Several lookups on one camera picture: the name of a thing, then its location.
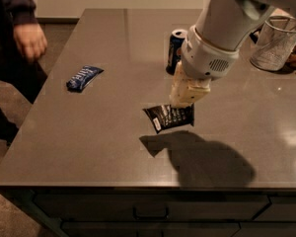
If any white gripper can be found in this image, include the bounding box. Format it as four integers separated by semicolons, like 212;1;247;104
170;26;239;108

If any black rxbar chocolate wrapper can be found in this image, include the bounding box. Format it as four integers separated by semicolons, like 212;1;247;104
143;105;194;133

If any dark sleeved forearm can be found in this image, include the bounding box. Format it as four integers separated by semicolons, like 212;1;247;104
3;0;37;25

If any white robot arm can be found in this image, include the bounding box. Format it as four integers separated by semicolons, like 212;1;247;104
170;0;296;108

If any person's bare hand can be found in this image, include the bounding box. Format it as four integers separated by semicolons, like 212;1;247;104
13;24;47;62

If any blue pepsi can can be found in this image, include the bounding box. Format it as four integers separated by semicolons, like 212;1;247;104
166;29;187;75

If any silver mesh cup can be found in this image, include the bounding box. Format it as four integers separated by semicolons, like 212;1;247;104
250;16;296;72

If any blue snack bar wrapper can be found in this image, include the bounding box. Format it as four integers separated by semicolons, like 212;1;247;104
66;65;103;93

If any dark cabinet drawer front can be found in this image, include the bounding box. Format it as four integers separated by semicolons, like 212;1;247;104
35;194;268;221

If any black drawer handle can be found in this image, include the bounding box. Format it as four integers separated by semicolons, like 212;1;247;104
132;206;170;221

